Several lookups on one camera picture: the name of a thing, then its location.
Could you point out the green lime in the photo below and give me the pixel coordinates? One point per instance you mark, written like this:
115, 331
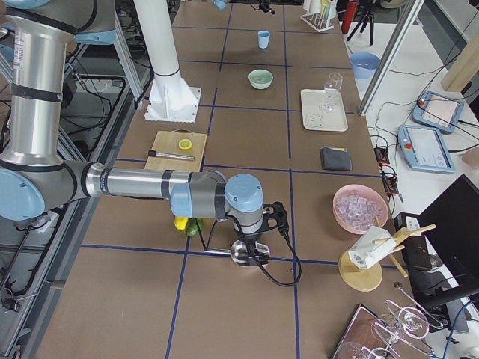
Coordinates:
194, 227

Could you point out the near teach pendant tablet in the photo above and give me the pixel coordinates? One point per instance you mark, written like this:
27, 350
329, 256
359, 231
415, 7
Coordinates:
424, 149

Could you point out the wooden cutting board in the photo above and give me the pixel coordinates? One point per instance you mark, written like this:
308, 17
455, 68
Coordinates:
167, 141

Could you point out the clear wine glass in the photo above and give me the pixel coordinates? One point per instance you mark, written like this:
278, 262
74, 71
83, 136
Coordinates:
332, 88

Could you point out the blue bowl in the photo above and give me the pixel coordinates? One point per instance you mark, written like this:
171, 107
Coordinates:
364, 64

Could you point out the half lemon slice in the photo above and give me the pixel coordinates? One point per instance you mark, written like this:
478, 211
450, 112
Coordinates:
185, 144

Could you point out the black power strip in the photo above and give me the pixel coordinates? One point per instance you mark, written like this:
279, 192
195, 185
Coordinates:
388, 173

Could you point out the black monitor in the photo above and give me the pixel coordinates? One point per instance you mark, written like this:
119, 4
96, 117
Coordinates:
455, 239

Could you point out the black tripod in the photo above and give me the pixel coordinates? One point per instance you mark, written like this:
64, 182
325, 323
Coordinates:
367, 18

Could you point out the green ceramic bowl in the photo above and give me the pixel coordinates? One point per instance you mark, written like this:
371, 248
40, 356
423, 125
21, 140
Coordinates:
260, 79

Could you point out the white wire cup rack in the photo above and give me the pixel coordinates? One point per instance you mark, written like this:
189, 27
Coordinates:
319, 14

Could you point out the aluminium frame post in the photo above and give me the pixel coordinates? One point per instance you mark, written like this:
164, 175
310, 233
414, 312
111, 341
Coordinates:
399, 34

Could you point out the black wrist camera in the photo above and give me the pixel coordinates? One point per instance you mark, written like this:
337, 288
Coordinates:
264, 6

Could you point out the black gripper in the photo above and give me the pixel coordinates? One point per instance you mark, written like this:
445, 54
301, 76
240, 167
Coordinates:
249, 239

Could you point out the red cylinder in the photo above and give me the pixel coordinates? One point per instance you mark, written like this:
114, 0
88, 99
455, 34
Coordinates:
349, 15

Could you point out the white paper box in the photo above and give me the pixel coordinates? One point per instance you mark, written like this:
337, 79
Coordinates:
375, 244

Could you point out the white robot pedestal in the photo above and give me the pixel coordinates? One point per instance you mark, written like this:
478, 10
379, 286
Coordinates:
171, 99

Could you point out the grey folded cloth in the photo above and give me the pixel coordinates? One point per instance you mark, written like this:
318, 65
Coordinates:
335, 160

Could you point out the teach pendant tablet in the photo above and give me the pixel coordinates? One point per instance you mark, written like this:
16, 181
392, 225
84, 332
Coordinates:
424, 149
438, 111

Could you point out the far teach pendant tablet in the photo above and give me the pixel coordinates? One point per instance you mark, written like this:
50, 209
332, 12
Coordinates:
438, 111

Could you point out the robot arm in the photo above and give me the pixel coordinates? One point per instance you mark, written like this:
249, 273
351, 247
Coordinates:
221, 4
35, 179

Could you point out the cream bear tray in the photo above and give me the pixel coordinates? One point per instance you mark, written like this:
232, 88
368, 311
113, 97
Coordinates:
314, 119

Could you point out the metal ice scoop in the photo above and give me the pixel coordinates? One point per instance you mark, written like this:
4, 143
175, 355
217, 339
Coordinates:
233, 253

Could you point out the pink bowl of ice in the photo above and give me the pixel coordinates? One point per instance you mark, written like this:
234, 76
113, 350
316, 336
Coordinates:
356, 208

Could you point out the light blue plastic cup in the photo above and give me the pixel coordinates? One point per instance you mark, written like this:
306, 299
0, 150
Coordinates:
263, 38

